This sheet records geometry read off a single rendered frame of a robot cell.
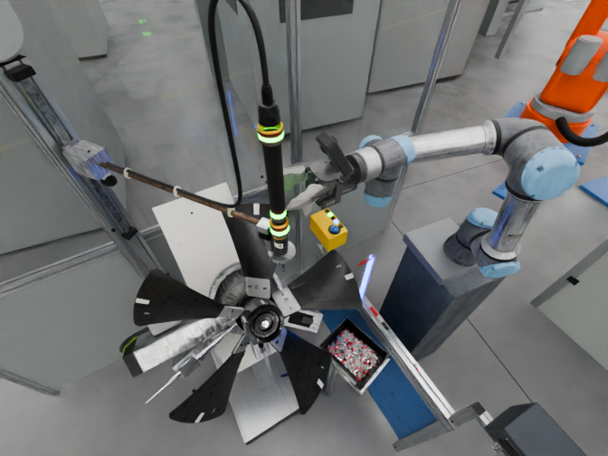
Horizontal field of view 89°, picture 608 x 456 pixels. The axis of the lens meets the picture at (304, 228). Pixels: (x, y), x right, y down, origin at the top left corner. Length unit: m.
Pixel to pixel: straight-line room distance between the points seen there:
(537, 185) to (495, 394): 1.72
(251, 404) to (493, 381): 1.50
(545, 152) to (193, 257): 1.06
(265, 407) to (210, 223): 1.27
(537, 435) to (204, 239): 1.07
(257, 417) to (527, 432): 1.41
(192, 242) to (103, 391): 1.52
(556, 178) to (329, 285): 0.68
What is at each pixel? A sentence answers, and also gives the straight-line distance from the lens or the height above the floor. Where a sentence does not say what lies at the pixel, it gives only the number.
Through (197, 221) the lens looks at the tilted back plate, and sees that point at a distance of 1.14.
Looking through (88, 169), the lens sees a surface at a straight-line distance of 1.07.
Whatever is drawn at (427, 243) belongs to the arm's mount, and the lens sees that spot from 1.43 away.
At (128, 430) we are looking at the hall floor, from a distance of 2.35.
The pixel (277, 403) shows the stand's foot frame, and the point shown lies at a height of 0.08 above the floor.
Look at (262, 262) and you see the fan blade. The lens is 0.95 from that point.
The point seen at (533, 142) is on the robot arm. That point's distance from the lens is 0.96.
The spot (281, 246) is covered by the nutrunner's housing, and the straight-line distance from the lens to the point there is 0.75.
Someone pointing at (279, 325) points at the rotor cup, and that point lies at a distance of 0.98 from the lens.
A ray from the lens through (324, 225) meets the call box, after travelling 1.36.
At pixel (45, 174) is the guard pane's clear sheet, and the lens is 1.38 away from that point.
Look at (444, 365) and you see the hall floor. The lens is 2.37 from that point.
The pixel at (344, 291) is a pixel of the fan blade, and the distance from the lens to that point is 1.09.
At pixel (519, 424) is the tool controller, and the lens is 1.02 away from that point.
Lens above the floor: 2.11
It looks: 50 degrees down
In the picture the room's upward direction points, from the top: straight up
